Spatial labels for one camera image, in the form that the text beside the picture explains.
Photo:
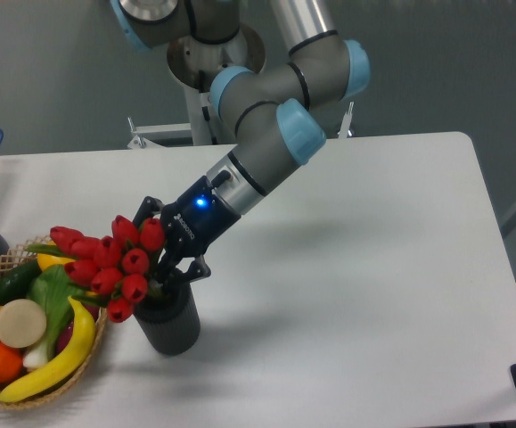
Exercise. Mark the yellow banana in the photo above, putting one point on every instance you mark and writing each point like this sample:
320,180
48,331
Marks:
60,367

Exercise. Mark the dark green cucumber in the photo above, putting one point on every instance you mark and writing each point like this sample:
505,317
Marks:
16,282

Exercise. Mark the yellow squash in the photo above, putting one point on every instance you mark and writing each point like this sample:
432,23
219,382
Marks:
52,258

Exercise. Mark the purple red vegetable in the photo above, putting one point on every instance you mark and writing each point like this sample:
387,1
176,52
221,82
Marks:
67,332

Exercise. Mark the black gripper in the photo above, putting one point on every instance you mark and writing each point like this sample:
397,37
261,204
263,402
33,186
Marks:
191,224

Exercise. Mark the green bok choy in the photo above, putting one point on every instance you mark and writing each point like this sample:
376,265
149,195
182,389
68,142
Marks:
50,291

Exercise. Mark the red tulip bouquet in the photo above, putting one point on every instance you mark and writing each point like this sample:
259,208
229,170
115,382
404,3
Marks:
116,269

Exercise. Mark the woven wicker basket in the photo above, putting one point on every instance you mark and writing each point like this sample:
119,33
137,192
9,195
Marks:
18,256

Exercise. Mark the dark grey ribbed vase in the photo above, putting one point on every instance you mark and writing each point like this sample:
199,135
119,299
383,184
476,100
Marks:
169,318

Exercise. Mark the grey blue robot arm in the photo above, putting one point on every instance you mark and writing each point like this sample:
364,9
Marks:
266,113

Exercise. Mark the beige round disc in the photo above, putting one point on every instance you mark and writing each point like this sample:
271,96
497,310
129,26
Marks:
22,323

